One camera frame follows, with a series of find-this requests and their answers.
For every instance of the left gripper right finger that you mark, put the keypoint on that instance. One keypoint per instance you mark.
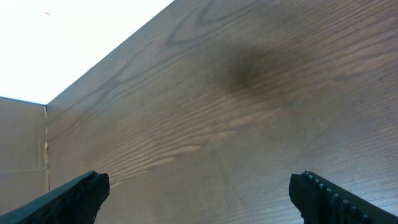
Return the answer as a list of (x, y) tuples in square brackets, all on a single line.
[(320, 201)]

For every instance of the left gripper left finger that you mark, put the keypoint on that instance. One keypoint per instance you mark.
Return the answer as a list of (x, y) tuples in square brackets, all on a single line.
[(77, 201)]

